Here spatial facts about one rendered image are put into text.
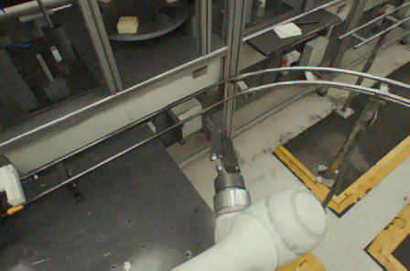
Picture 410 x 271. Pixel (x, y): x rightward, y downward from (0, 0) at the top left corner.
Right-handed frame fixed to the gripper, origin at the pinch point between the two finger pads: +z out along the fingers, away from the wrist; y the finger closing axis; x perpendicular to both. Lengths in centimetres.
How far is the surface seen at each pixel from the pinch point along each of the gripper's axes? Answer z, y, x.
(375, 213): -6, 143, 28
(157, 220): -15.2, 18.0, -37.9
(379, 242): -22, 137, 24
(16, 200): -11, -19, -61
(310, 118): 73, 144, 13
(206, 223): -18.3, 26.9, -23.5
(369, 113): 27, 78, 43
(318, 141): 50, 139, 12
